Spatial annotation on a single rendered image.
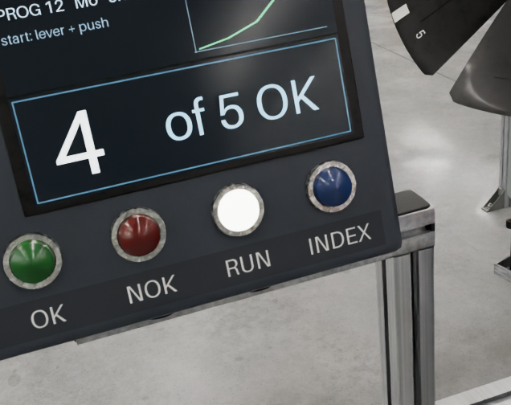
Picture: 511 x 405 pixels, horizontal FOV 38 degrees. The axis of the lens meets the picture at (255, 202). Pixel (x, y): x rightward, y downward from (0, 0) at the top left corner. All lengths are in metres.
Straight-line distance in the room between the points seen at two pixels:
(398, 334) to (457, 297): 1.76
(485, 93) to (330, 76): 0.57
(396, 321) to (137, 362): 1.68
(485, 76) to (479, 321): 1.32
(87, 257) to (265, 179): 0.09
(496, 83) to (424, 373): 0.47
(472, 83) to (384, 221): 0.57
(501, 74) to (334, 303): 1.42
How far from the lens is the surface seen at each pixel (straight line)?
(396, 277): 0.51
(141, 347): 2.22
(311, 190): 0.38
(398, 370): 0.55
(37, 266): 0.36
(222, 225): 0.37
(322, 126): 0.38
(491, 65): 0.96
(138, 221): 0.36
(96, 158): 0.36
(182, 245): 0.37
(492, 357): 2.07
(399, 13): 1.25
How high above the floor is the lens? 1.28
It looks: 26 degrees down
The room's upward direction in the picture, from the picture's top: 7 degrees counter-clockwise
